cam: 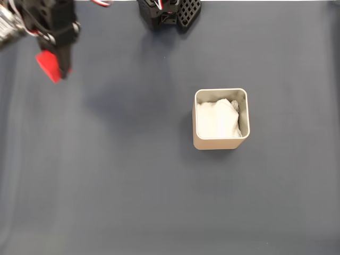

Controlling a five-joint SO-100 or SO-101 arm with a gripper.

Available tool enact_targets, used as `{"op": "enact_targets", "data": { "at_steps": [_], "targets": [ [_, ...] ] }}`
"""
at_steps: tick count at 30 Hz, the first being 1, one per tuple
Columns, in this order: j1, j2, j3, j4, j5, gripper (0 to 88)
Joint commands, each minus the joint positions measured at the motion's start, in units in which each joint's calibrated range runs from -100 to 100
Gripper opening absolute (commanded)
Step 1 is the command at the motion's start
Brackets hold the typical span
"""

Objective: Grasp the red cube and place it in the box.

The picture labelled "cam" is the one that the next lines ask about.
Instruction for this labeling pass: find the red cube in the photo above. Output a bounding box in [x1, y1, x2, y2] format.
[35, 50, 73, 84]

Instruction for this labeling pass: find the white crumpled cloth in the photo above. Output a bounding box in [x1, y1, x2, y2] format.
[196, 98, 243, 139]

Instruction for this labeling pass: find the beige square metal box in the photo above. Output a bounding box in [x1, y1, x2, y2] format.
[192, 88, 251, 151]

